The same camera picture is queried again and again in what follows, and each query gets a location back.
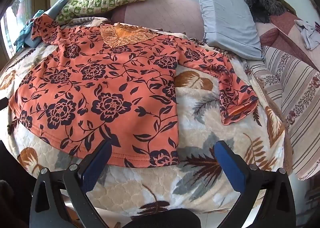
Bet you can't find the orange floral blouse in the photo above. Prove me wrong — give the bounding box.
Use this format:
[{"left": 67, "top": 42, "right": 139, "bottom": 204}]
[{"left": 9, "top": 15, "right": 258, "bottom": 168}]

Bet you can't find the maroon pink bedding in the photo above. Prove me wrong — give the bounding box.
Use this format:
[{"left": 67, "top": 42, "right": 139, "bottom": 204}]
[{"left": 255, "top": 12, "right": 319, "bottom": 70}]

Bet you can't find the dark furry garment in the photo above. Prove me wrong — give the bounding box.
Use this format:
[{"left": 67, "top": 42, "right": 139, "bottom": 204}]
[{"left": 245, "top": 0, "right": 286, "bottom": 24}]

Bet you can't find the grey blue ruffled pillow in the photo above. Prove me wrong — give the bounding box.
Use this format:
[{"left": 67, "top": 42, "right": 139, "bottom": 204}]
[{"left": 199, "top": 0, "right": 263, "bottom": 60}]

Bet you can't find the mauve quilted bed sheet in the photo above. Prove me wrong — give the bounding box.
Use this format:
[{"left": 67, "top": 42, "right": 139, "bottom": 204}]
[{"left": 111, "top": 0, "right": 204, "bottom": 40}]

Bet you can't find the blue folded cloth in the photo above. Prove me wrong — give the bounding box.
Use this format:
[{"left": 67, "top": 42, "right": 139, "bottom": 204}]
[{"left": 24, "top": 0, "right": 68, "bottom": 49}]

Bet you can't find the small grey white cloth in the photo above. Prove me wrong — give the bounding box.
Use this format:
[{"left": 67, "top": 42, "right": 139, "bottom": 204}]
[{"left": 295, "top": 20, "right": 320, "bottom": 51}]

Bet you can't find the teal striped garment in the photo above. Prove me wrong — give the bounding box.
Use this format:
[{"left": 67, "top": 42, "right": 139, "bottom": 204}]
[{"left": 14, "top": 10, "right": 44, "bottom": 52}]

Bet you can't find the striped floral quilt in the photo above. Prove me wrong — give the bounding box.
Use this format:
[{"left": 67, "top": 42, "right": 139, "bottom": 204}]
[{"left": 248, "top": 46, "right": 319, "bottom": 180}]

